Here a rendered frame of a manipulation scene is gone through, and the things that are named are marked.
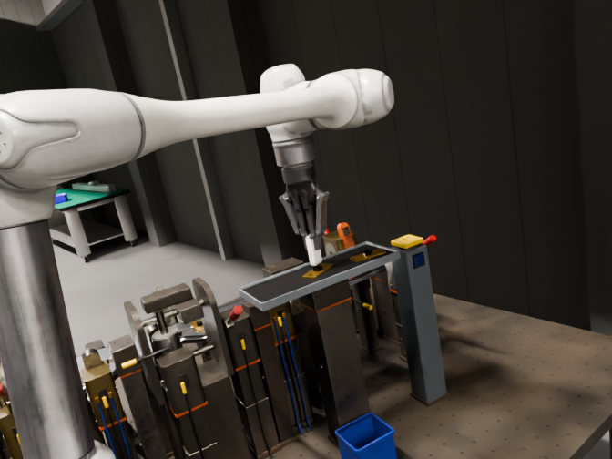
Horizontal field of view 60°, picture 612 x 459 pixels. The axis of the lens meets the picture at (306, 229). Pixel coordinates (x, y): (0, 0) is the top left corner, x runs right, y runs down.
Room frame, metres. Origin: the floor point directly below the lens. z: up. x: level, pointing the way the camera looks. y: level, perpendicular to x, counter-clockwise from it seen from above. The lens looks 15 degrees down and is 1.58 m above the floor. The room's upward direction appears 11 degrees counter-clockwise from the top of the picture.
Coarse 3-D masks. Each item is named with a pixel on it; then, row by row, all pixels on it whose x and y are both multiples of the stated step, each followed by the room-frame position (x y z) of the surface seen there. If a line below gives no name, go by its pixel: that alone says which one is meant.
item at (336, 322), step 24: (336, 288) 1.15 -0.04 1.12; (312, 312) 1.15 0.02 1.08; (336, 312) 1.15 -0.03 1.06; (312, 336) 1.18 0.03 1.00; (336, 336) 1.15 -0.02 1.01; (336, 360) 1.14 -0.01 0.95; (360, 360) 1.17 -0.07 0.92; (336, 384) 1.14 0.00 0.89; (360, 384) 1.16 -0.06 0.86; (336, 408) 1.13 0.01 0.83; (360, 408) 1.16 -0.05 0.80
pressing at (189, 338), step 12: (384, 264) 1.58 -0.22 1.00; (360, 276) 1.51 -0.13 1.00; (372, 276) 1.53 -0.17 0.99; (240, 300) 1.52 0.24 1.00; (180, 324) 1.42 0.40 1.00; (180, 336) 1.34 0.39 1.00; (192, 336) 1.32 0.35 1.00; (204, 336) 1.30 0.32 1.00; (108, 348) 1.35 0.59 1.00; (108, 360) 1.29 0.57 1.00
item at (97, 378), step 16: (96, 368) 1.09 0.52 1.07; (96, 384) 1.05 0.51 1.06; (112, 384) 1.06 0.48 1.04; (96, 400) 1.04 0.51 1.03; (112, 400) 1.05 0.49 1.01; (96, 416) 1.04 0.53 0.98; (112, 416) 1.05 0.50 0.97; (112, 432) 1.06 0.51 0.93; (112, 448) 1.04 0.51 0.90; (128, 448) 1.07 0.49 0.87
